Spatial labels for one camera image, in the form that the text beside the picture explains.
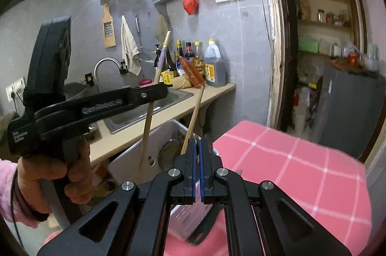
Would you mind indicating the green plastic container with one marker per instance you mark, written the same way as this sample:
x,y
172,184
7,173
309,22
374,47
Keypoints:
x,y
309,46

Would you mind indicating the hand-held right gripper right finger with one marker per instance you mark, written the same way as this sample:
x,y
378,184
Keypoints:
x,y
203,171

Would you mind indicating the white plastic tub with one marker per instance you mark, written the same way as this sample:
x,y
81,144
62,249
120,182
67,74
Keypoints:
x,y
129,159

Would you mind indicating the dark bottle with yellow label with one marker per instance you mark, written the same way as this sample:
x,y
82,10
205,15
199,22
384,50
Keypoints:
x,y
169,75

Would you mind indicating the long purple-wrapped bamboo chopstick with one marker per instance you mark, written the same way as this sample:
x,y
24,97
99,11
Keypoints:
x,y
147,123

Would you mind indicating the wooden grater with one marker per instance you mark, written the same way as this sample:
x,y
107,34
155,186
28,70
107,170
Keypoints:
x,y
108,30

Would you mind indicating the hanging metal peeler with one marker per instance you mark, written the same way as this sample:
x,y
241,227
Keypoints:
x,y
137,25

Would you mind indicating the steel sink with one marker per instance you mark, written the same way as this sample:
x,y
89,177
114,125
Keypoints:
x,y
169,102

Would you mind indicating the dark sauce bottle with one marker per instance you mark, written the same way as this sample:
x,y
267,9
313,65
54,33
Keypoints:
x,y
179,47
189,51

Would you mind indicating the paint-flecked wooden door post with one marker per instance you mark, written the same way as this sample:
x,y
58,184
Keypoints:
x,y
273,33

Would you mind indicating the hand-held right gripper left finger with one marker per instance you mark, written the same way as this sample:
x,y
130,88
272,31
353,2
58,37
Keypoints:
x,y
195,167

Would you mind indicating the white double wall socket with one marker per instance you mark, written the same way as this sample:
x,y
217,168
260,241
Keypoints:
x,y
15,90

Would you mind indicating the large cooking oil jug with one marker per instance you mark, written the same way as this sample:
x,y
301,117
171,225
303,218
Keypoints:
x,y
214,63

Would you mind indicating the pink checked tablecloth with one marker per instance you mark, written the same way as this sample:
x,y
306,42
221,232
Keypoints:
x,y
301,171

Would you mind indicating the person's left hand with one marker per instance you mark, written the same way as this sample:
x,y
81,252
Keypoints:
x,y
36,168

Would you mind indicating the pink round lid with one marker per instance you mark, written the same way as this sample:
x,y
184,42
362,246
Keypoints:
x,y
146,82

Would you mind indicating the brown paper pack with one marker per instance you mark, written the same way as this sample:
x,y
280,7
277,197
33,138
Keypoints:
x,y
182,82

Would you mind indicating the person's left forearm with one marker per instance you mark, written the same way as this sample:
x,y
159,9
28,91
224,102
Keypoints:
x,y
7,186

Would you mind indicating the red cup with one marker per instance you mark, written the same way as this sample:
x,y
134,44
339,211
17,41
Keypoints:
x,y
352,58

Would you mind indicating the bamboo stick with brown head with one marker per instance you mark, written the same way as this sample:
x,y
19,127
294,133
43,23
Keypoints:
x,y
196,111

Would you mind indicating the sauce bottle with red-yellow label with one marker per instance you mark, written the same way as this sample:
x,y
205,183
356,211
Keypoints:
x,y
199,60

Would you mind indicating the steel faucet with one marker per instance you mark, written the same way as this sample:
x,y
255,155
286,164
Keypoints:
x,y
104,63

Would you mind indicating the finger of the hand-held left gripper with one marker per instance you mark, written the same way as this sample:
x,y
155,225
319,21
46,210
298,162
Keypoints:
x,y
147,94

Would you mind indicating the cream dish towel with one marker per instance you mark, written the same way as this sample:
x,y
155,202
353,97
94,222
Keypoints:
x,y
130,48

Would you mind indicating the red plastic bag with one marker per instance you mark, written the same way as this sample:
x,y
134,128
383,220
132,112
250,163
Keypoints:
x,y
191,1

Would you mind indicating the black pump bottle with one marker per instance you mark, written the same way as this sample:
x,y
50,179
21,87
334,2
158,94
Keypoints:
x,y
157,58

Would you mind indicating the white plastic jug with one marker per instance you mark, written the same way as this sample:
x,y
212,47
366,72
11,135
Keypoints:
x,y
301,102

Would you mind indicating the grey cabinet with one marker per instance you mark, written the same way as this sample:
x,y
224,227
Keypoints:
x,y
346,114

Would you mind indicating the wooden shelf unit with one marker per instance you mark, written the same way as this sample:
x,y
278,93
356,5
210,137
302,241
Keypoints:
x,y
324,22

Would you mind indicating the beige kitchen counter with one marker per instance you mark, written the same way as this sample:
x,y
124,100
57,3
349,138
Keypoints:
x,y
211,93

